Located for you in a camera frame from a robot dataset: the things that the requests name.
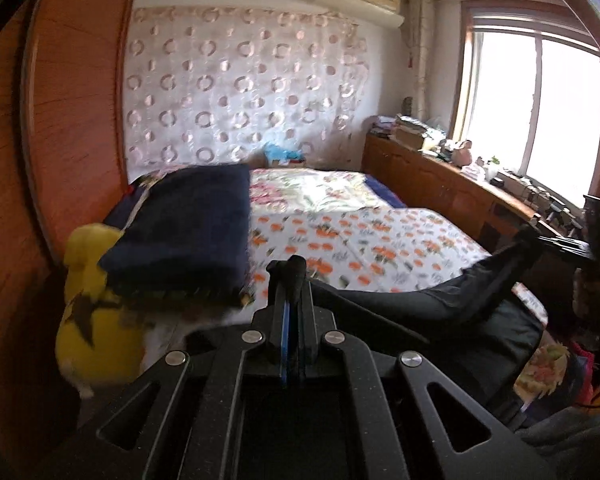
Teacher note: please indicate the black Superman t-shirt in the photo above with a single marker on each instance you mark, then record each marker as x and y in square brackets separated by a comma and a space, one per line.
[472, 327]

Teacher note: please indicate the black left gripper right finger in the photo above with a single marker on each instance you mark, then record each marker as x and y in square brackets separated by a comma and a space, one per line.
[300, 326]

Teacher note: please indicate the floral bed quilt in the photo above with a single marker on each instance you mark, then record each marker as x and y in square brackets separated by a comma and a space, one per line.
[280, 191]

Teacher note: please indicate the window with wooden frame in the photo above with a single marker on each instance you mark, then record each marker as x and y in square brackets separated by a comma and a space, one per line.
[528, 94]

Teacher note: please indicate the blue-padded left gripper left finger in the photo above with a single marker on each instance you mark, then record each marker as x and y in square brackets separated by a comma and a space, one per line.
[278, 304]

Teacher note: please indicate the wall air conditioner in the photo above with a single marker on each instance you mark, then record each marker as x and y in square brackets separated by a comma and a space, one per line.
[385, 13]

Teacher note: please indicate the pink circle-pattern curtain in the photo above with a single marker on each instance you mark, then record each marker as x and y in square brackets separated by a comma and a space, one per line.
[207, 85]

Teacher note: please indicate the wooden side cabinet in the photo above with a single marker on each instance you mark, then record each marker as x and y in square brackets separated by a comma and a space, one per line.
[489, 215]

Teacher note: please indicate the navy blue blanket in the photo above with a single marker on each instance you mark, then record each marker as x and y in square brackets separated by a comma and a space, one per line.
[383, 192]

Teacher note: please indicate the navy folded garment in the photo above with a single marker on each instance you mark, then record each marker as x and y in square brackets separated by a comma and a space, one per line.
[188, 242]

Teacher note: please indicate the pink figurine on cabinet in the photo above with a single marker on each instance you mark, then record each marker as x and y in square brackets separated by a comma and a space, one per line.
[461, 154]

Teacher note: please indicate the orange-print white bedsheet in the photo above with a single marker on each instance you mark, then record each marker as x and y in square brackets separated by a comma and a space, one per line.
[371, 250]

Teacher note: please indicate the yellow plush toy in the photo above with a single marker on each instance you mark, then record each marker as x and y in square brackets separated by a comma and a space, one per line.
[98, 344]

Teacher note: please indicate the brown wooden wardrobe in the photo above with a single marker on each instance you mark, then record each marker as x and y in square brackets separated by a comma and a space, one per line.
[61, 165]

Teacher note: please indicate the stack of books and papers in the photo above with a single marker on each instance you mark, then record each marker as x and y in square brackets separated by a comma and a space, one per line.
[408, 131]

